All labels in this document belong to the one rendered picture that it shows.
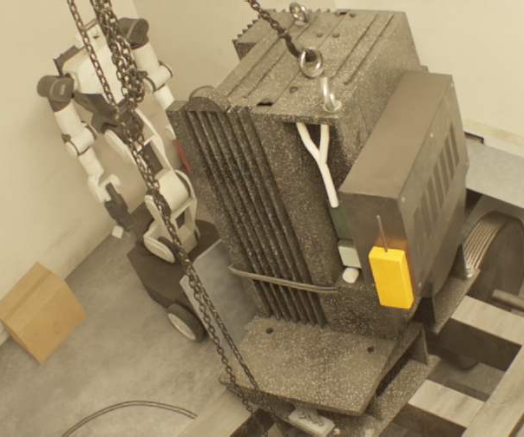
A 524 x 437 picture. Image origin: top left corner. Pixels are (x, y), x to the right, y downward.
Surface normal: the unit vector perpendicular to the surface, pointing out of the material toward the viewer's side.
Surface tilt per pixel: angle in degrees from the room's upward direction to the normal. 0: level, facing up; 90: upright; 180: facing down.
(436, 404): 0
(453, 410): 0
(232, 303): 90
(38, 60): 90
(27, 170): 90
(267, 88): 0
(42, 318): 90
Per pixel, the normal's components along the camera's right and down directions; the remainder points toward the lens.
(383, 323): -0.45, 0.68
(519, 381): -0.29, -0.72
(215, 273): 0.63, 0.34
